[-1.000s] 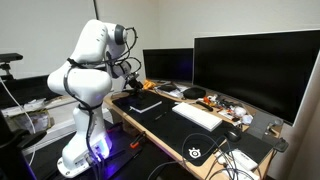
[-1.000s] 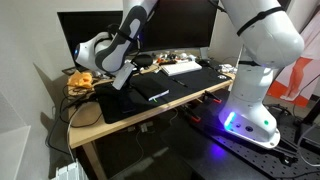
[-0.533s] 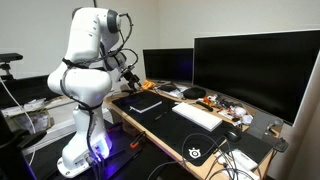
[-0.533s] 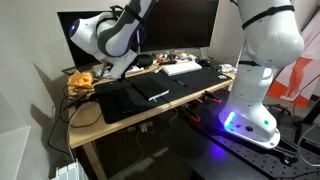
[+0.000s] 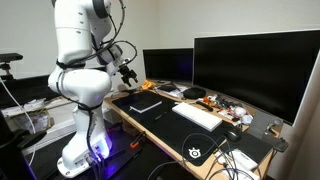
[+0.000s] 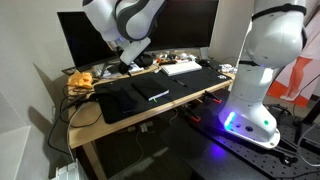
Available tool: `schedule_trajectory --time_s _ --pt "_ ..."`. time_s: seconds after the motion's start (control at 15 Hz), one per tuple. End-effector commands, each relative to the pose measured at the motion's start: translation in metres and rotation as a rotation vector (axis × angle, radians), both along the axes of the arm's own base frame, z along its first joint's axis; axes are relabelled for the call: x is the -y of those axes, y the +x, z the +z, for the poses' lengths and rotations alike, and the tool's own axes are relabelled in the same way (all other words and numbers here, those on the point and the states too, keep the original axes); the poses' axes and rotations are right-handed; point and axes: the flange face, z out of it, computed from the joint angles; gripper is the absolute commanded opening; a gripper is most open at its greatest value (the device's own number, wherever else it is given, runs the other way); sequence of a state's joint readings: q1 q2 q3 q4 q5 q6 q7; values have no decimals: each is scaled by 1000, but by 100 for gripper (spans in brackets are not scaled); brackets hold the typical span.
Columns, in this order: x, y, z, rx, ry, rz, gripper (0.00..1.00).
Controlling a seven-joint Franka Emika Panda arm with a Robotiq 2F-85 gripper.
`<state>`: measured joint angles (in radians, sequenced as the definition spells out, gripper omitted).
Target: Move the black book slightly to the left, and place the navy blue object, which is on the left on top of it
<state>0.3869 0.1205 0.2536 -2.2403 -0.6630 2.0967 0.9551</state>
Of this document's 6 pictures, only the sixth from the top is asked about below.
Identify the large black monitor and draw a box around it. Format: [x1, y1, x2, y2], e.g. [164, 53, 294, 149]
[145, 0, 220, 52]

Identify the white papers pile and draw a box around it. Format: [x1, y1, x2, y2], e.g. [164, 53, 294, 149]
[128, 64, 145, 75]

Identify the navy blue object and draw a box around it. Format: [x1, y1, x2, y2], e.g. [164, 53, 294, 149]
[113, 88, 138, 113]

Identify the black desk mat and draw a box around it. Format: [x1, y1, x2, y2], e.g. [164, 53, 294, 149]
[94, 65, 233, 125]

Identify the grey monitor stand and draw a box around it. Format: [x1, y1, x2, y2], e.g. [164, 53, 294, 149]
[199, 46, 211, 61]

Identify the orange crumpled cloth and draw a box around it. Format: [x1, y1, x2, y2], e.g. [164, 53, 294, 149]
[67, 70, 94, 90]

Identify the small black monitor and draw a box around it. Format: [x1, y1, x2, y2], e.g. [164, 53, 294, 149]
[57, 11, 118, 72]

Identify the orange tipped black clamp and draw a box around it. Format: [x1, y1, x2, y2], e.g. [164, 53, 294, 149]
[203, 89, 223, 104]
[181, 105, 203, 124]

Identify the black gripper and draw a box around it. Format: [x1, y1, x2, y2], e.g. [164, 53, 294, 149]
[116, 61, 133, 76]

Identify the black round pouch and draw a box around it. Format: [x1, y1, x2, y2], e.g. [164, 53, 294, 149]
[134, 53, 154, 69]

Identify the black pen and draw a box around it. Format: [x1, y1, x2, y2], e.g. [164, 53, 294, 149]
[171, 77, 189, 89]

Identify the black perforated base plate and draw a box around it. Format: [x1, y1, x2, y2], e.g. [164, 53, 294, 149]
[163, 96, 320, 180]

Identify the white keyboard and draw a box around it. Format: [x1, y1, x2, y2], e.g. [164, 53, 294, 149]
[160, 61, 203, 77]

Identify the black desk cable bundle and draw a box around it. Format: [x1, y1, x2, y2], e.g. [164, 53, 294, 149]
[46, 84, 104, 158]

